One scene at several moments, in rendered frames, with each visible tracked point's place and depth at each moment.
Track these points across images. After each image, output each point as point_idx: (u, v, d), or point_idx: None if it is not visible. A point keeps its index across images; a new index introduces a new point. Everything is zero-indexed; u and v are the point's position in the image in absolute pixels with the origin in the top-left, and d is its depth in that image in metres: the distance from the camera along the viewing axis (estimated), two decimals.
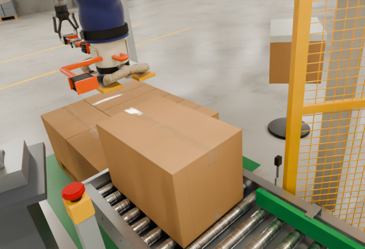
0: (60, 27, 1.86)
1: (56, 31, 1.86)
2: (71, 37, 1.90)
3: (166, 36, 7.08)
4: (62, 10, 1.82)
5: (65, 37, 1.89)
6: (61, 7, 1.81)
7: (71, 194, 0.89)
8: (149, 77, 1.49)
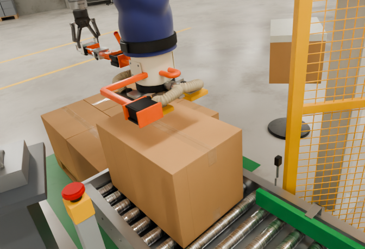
0: (79, 35, 1.58)
1: (75, 40, 1.58)
2: (92, 47, 1.63)
3: None
4: (82, 15, 1.54)
5: (85, 47, 1.61)
6: (82, 12, 1.53)
7: (71, 194, 0.89)
8: (201, 96, 1.24)
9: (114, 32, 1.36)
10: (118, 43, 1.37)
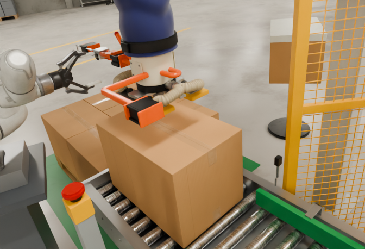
0: (71, 60, 1.28)
1: (73, 51, 1.28)
2: (93, 47, 1.63)
3: None
4: None
5: (86, 47, 1.61)
6: None
7: (71, 194, 0.89)
8: (202, 95, 1.24)
9: (115, 32, 1.36)
10: (119, 43, 1.37)
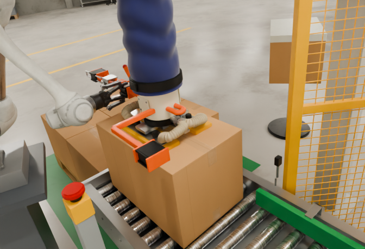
0: (114, 87, 1.46)
1: (116, 82, 1.46)
2: (101, 74, 1.71)
3: None
4: None
5: (95, 74, 1.69)
6: None
7: (71, 194, 0.89)
8: (205, 129, 1.31)
9: (123, 65, 1.44)
10: (127, 75, 1.44)
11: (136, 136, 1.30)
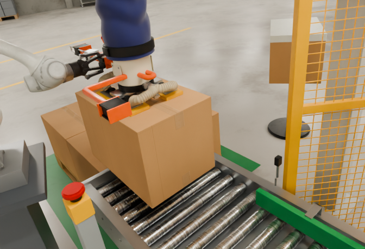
0: (93, 57, 1.52)
1: (95, 52, 1.52)
2: (85, 49, 1.77)
3: (166, 36, 7.08)
4: None
5: (77, 48, 1.75)
6: None
7: (71, 194, 0.89)
8: (176, 96, 1.37)
9: (101, 36, 1.50)
10: None
11: None
